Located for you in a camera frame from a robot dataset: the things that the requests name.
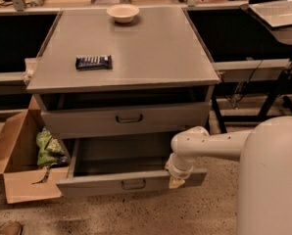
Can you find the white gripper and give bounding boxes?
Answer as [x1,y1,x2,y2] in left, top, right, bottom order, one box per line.
[165,153,196,189]

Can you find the grey drawer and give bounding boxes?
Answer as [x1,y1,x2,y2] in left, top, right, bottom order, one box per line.
[55,137,208,199]
[42,102,211,139]

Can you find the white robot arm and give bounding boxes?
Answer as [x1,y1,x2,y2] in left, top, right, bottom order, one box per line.
[166,117,292,235]

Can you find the grey drawer cabinet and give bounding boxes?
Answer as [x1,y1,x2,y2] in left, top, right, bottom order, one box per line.
[25,6,220,142]

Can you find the grey top drawer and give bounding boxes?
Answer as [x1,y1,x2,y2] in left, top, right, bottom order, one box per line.
[42,102,211,139]

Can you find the green chip bag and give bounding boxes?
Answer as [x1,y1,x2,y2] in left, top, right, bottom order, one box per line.
[36,127,69,168]

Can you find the blue candy bar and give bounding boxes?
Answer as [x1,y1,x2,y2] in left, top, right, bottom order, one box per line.
[75,56,113,71]

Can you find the brown cardboard box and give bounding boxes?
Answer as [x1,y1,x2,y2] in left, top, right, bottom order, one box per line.
[0,99,69,204]

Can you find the brown shoe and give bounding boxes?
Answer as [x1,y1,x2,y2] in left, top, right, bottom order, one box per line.
[0,221,23,235]

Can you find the white bowl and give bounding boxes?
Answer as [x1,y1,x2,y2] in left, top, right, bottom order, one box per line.
[107,4,139,24]

